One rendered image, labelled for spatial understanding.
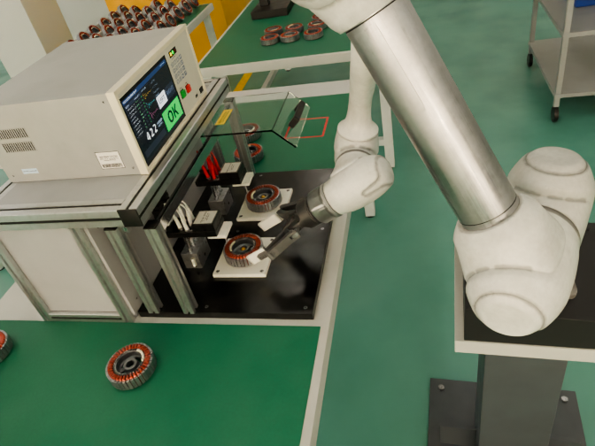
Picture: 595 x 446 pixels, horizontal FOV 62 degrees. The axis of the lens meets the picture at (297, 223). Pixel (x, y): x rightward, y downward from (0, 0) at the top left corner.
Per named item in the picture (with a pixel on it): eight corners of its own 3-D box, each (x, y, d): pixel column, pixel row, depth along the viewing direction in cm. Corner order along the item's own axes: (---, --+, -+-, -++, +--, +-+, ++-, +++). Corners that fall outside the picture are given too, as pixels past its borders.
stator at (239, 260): (268, 241, 142) (266, 231, 140) (260, 268, 133) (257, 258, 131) (231, 242, 145) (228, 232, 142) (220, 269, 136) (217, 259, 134)
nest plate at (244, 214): (292, 191, 162) (292, 188, 161) (283, 219, 151) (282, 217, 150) (249, 193, 166) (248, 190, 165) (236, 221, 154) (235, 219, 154)
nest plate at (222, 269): (277, 240, 144) (276, 236, 143) (266, 277, 132) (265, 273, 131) (228, 241, 147) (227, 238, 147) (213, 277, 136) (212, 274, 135)
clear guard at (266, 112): (310, 107, 154) (306, 89, 150) (296, 148, 135) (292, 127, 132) (212, 116, 162) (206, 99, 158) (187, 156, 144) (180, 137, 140)
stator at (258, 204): (284, 190, 161) (282, 181, 158) (280, 211, 152) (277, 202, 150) (251, 194, 163) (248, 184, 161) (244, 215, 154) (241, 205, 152)
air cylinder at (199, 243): (211, 249, 146) (205, 235, 142) (203, 268, 140) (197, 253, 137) (195, 250, 147) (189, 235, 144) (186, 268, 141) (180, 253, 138)
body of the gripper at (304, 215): (323, 228, 123) (295, 244, 128) (328, 208, 129) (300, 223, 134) (304, 209, 120) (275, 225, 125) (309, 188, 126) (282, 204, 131)
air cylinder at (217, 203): (233, 200, 164) (228, 187, 161) (227, 214, 158) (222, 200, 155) (219, 201, 165) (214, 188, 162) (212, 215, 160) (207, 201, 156)
